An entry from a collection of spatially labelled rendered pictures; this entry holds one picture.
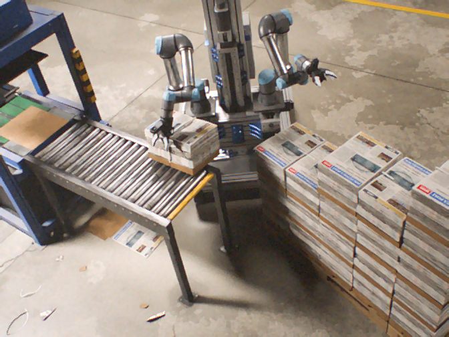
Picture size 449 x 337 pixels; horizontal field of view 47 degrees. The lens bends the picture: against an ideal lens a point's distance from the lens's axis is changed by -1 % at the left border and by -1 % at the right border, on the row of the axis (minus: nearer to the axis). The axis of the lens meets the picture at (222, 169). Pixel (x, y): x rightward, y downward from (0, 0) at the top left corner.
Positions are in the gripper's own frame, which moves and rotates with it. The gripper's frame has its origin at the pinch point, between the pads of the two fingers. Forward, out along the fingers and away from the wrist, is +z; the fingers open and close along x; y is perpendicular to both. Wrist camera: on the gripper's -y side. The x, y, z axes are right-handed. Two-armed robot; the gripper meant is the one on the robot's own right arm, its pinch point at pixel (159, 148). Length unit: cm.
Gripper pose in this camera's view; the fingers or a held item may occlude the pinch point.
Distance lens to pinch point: 326.1
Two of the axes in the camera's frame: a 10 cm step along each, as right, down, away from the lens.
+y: 5.6, -1.5, 8.2
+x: -8.1, -3.0, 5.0
